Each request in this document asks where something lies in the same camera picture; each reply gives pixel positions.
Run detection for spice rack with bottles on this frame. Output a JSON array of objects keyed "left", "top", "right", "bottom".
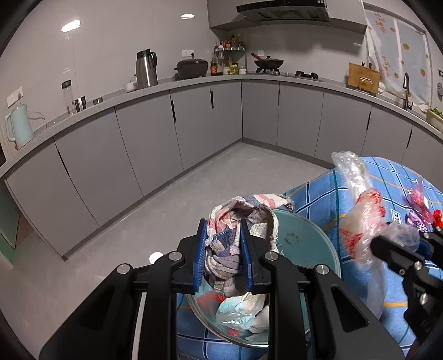
[{"left": 210, "top": 34, "right": 247, "bottom": 76}]

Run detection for blue plaid tablecloth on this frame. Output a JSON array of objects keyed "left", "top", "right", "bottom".
[{"left": 178, "top": 151, "right": 442, "bottom": 359}]

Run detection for gas stove burner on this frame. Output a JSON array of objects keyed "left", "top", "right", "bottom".
[{"left": 295, "top": 71, "right": 319, "bottom": 81}]

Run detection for patterned paper wrapper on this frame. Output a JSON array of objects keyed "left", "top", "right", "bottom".
[{"left": 204, "top": 194, "right": 293, "bottom": 298}]

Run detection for patterned window curtain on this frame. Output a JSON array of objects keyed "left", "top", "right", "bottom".
[{"left": 365, "top": 10, "right": 432, "bottom": 112}]

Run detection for range hood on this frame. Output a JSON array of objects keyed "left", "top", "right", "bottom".
[{"left": 236, "top": 0, "right": 330, "bottom": 23}]

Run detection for black wok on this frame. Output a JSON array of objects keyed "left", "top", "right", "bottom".
[{"left": 251, "top": 53, "right": 284, "bottom": 75}]

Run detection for light blue electric kettle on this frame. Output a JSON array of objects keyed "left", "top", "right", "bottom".
[{"left": 4, "top": 104, "right": 34, "bottom": 150}]

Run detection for clear plastic bag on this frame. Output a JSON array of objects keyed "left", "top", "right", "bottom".
[{"left": 331, "top": 151, "right": 420, "bottom": 318}]

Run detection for stainless steel thermos jug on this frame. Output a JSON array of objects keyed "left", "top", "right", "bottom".
[{"left": 136, "top": 49, "right": 158, "bottom": 89}]

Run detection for grey kitchen cabinets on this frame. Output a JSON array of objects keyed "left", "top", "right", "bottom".
[{"left": 1, "top": 75, "right": 442, "bottom": 256}]

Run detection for kitchen faucet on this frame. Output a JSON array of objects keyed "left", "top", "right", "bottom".
[{"left": 403, "top": 72, "right": 413, "bottom": 111}]

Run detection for black rice cooker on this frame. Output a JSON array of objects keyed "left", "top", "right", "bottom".
[{"left": 174, "top": 53, "right": 208, "bottom": 80}]

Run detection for glass jar with black lid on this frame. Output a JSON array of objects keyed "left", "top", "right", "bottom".
[{"left": 61, "top": 79, "right": 74, "bottom": 114}]

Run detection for pink cellophane wrapper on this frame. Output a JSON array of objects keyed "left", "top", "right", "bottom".
[{"left": 406, "top": 181, "right": 432, "bottom": 222}]

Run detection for purple snack wrapper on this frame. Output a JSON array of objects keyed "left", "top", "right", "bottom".
[{"left": 405, "top": 210, "right": 431, "bottom": 233}]

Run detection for red plastic wrapper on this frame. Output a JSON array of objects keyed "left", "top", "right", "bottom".
[{"left": 432, "top": 209, "right": 443, "bottom": 229}]

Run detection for teal round trash bin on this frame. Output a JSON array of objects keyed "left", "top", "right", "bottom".
[{"left": 188, "top": 210, "right": 343, "bottom": 353}]

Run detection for basin with green vegetables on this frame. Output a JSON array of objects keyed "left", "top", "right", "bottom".
[{"left": 426, "top": 109, "right": 443, "bottom": 133}]

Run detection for wooden knife block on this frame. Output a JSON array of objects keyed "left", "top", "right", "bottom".
[{"left": 347, "top": 63, "right": 381, "bottom": 96}]

